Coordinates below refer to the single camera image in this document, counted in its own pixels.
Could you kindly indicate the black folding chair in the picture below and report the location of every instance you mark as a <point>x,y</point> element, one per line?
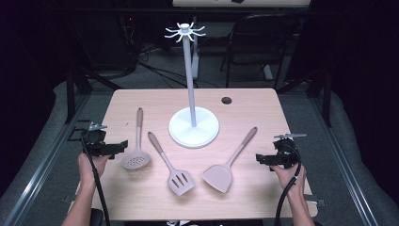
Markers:
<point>260,37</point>

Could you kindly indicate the person's right hand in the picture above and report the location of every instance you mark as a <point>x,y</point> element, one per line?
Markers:
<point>291,180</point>

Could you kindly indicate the metal floor rail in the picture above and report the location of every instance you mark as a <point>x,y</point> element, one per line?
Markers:
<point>345,169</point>
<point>40,169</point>

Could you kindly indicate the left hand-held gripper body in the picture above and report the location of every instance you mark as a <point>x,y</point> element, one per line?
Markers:
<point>95,141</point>

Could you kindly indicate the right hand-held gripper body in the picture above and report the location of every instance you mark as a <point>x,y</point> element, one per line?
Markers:
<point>287,153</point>

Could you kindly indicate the black frame leg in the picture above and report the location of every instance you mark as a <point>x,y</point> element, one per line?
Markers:
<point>327,97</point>
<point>71,94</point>

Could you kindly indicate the pink solid spatula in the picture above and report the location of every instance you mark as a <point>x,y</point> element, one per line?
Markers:
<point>219,177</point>

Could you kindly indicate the grey tape piece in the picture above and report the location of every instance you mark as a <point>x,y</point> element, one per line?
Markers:
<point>313,199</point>
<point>67,198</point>

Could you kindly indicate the person's left hand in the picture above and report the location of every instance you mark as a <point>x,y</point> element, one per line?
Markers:
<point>89,169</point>

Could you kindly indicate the pink slotted spatula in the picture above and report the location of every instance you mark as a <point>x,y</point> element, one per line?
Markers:
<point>182,190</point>

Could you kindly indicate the white utensil stand with hooks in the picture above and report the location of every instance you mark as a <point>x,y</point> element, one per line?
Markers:
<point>193,132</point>

